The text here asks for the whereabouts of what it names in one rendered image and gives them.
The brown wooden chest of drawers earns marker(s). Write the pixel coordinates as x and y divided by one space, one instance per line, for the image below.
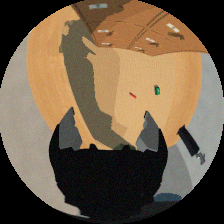
162 13

